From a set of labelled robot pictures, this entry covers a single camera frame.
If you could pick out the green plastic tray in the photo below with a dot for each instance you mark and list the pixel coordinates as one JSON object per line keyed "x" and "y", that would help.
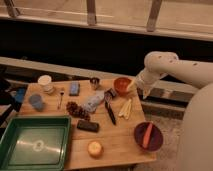
{"x": 35, "y": 144}

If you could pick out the orange bowl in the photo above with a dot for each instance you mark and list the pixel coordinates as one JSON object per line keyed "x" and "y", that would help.
{"x": 120, "y": 85}

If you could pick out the pale yellow sticks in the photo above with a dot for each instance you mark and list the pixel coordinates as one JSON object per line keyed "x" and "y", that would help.
{"x": 126, "y": 110}

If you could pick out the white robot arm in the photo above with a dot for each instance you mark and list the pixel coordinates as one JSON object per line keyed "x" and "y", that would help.
{"x": 195, "y": 147}

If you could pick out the small metal cup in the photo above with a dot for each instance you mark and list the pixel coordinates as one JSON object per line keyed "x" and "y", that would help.
{"x": 95, "y": 83}

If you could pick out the white paper cup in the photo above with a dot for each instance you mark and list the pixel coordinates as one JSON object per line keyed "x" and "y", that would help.
{"x": 45, "y": 81}

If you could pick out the dark brown block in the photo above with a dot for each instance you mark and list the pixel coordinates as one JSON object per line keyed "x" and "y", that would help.
{"x": 88, "y": 126}

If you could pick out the yellow apple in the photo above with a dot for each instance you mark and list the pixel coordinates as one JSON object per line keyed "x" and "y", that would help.
{"x": 95, "y": 149}

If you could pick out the brown pine cones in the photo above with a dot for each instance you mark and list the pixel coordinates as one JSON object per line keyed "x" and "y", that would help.
{"x": 77, "y": 111}

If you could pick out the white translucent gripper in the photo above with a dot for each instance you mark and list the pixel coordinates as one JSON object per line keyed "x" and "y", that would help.
{"x": 145, "y": 81}

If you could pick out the black handled brush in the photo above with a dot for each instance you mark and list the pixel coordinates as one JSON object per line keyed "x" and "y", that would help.
{"x": 108, "y": 96}

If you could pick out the blue object at table edge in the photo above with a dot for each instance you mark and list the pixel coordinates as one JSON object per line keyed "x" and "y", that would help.
{"x": 19, "y": 96}

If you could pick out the orange carrot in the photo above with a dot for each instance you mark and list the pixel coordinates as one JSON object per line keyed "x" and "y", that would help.
{"x": 147, "y": 135}

